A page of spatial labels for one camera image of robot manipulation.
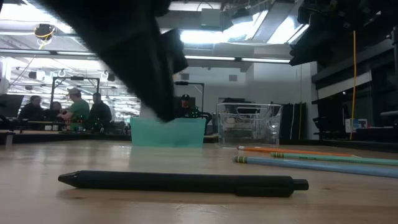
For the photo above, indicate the person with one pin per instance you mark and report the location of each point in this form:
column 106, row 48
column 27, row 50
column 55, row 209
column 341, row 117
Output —
column 79, row 110
column 185, row 105
column 99, row 113
column 31, row 110
column 56, row 109

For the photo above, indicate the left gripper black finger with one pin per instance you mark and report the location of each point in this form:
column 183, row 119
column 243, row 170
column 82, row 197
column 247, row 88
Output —
column 149, row 81
column 175, row 49

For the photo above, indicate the grey ceiling box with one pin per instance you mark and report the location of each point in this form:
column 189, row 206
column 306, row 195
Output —
column 211, row 17

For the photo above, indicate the black pen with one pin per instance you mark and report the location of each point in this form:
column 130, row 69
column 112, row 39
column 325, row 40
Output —
column 174, row 183

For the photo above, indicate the black cabinet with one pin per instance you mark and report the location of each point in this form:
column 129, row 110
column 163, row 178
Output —
column 293, row 121

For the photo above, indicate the black background robot arm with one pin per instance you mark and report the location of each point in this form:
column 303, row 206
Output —
column 202, row 114

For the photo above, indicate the white and blue box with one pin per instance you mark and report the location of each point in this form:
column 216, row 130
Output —
column 354, row 125

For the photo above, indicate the green pencil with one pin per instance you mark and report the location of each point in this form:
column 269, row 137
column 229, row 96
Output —
column 335, row 159

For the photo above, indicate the grey square wall panel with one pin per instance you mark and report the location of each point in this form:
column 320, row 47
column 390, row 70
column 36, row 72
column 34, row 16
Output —
column 185, row 76
column 233, row 77

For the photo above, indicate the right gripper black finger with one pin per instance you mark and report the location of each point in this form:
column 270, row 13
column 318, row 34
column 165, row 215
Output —
column 311, row 46

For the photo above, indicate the clear plastic bin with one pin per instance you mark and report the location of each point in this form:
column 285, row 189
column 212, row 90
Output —
column 248, row 124

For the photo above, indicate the teal plastic bin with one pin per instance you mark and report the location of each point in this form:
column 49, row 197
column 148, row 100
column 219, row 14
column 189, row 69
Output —
column 168, row 133

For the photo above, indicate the dark monitor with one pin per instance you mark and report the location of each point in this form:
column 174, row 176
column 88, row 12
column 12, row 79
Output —
column 11, row 105

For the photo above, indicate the black gantry frame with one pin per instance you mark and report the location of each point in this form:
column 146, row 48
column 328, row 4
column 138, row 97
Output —
column 202, row 93
column 76, row 78

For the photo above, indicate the orange pencil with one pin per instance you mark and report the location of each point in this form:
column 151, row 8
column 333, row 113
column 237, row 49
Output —
column 295, row 151

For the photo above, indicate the long ceiling light bar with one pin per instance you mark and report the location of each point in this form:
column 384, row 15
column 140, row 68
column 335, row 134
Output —
column 211, row 58

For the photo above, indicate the blue pencil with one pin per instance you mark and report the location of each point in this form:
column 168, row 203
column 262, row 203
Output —
column 311, row 165

